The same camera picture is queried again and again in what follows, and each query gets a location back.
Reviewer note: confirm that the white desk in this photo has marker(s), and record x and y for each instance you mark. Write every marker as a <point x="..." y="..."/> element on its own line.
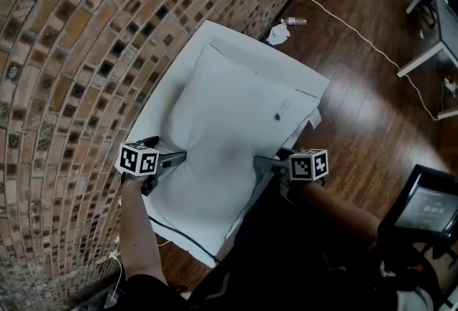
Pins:
<point x="445" y="20"/>

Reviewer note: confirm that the crumpled white paper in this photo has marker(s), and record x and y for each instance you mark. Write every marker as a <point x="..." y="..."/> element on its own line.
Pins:
<point x="278" y="34"/>

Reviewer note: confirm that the person's left forearm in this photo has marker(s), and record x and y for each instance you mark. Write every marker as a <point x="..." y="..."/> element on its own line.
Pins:
<point x="139" y="231"/>

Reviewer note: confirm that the plastic bottle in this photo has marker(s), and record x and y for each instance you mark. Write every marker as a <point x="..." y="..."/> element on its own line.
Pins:
<point x="294" y="20"/>

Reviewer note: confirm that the black monitor screen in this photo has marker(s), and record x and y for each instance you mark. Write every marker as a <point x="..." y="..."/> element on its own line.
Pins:
<point x="427" y="206"/>

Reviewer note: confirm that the white cushion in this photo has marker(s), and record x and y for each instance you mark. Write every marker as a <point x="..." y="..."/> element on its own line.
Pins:
<point x="229" y="116"/>

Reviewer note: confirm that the person's black clothing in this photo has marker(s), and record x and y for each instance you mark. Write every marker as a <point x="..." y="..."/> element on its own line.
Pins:
<point x="293" y="259"/>

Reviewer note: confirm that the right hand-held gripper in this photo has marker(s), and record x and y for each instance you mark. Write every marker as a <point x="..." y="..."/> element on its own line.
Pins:
<point x="307" y="164"/>

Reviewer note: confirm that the person's right forearm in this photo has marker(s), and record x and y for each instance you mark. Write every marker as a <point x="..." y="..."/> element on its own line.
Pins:
<point x="340" y="216"/>

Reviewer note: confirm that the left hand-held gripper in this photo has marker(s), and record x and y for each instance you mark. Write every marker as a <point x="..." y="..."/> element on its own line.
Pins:
<point x="137" y="161"/>

